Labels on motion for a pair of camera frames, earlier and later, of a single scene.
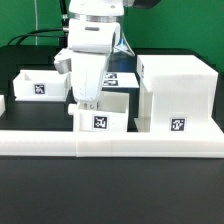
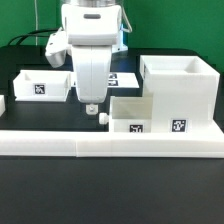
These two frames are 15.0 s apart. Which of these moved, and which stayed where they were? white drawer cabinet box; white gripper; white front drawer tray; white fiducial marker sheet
Moved: white front drawer tray
Stayed: white drawer cabinet box; white gripper; white fiducial marker sheet
